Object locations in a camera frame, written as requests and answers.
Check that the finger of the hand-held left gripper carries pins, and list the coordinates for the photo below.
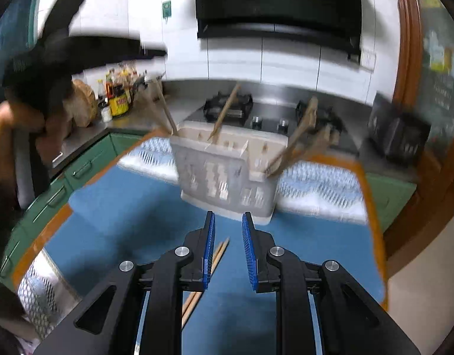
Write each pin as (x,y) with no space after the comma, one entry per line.
(73,0)
(116,51)

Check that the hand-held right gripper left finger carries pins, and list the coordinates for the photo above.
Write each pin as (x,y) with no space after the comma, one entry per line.
(209,251)

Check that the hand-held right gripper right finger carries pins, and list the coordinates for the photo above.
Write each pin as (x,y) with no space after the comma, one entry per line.
(248,255)

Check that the long wooden chopstick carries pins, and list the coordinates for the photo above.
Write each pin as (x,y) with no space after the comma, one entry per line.
(224,249)
(217,253)

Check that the white plastic utensil holder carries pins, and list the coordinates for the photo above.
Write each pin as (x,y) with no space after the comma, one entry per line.
(212,177)

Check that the person's left hand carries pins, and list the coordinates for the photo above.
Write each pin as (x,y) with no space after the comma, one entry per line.
(1,148)

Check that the round wooden cutting board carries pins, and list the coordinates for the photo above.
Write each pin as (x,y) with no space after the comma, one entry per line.
(84,103)

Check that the yellow label sauce bottle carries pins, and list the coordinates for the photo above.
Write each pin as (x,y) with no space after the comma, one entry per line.
(119,105)

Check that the small white jar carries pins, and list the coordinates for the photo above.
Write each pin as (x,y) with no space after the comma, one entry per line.
(106,114)

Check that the blue patterned woven mat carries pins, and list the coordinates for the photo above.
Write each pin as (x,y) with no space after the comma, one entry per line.
(119,210)

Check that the black gas stove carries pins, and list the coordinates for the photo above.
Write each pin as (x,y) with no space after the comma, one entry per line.
(266,122)

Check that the black range hood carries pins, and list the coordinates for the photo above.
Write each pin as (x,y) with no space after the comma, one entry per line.
(278,0)

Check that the black rice cooker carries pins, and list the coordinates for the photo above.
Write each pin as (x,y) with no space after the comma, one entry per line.
(397,129)

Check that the glass door with stickers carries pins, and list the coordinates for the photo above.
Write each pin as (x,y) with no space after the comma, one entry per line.
(441,81)

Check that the green wall sticker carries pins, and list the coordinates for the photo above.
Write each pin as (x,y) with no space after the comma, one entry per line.
(167,9)

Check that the white wall socket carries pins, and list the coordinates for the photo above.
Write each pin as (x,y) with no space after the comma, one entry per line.
(368,58)

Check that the wooden door frame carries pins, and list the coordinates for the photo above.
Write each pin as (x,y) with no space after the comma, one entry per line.
(406,44)

